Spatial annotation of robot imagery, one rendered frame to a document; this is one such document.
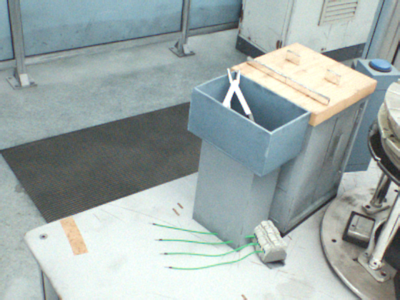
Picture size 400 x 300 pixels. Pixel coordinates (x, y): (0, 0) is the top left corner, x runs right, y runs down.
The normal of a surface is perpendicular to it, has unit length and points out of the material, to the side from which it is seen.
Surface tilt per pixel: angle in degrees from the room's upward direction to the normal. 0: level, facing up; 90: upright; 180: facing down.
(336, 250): 0
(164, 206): 0
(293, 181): 90
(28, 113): 0
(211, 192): 90
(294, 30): 90
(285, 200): 90
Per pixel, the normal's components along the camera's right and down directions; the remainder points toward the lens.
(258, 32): -0.73, 0.26
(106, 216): 0.15, -0.78
